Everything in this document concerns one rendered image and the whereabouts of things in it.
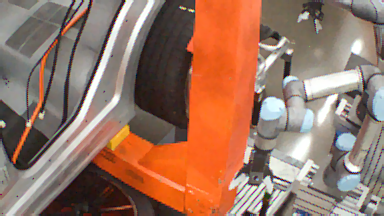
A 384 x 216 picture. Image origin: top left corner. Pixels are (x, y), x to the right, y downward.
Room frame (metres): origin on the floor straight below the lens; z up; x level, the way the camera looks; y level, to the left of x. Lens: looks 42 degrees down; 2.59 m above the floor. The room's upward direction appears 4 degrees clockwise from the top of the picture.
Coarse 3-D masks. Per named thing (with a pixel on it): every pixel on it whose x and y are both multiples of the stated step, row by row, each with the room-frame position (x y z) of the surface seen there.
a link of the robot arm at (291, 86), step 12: (348, 72) 1.57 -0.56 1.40; (360, 72) 1.55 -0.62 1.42; (372, 72) 1.52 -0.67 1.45; (288, 84) 1.56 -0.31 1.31; (300, 84) 1.54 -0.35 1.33; (312, 84) 1.54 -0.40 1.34; (324, 84) 1.53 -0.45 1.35; (336, 84) 1.53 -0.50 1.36; (348, 84) 1.53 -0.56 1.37; (360, 84) 1.52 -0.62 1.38; (288, 96) 1.50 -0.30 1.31; (300, 96) 1.50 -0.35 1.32; (312, 96) 1.51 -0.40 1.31; (324, 96) 1.52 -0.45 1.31
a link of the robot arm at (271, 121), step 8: (264, 104) 1.41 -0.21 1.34; (272, 104) 1.41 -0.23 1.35; (280, 104) 1.42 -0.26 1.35; (264, 112) 1.40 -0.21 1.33; (272, 112) 1.38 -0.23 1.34; (280, 112) 1.39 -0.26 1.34; (264, 120) 1.39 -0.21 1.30; (272, 120) 1.38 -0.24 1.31; (280, 120) 1.38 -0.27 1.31; (264, 128) 1.38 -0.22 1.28; (272, 128) 1.38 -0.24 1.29; (280, 128) 1.38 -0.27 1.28; (264, 136) 1.37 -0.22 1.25; (272, 136) 1.37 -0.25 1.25
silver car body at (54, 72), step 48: (0, 0) 2.67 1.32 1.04; (48, 0) 2.55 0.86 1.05; (96, 0) 2.22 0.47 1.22; (144, 0) 2.04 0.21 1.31; (0, 48) 2.20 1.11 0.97; (48, 48) 1.92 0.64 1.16; (96, 48) 2.06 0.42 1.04; (0, 96) 1.98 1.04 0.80; (48, 96) 1.93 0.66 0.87; (96, 96) 1.78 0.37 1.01; (0, 144) 1.21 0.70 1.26; (48, 144) 1.50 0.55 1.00; (96, 144) 1.72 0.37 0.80; (0, 192) 1.13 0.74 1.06; (48, 192) 1.37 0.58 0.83
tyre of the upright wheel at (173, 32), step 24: (168, 0) 2.26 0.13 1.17; (192, 0) 2.26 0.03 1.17; (168, 24) 2.13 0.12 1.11; (192, 24) 2.11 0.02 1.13; (144, 48) 2.09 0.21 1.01; (168, 48) 2.05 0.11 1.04; (144, 72) 2.04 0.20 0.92; (168, 72) 2.00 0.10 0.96; (144, 96) 2.03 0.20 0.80; (168, 96) 1.97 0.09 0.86; (168, 120) 2.03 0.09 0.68
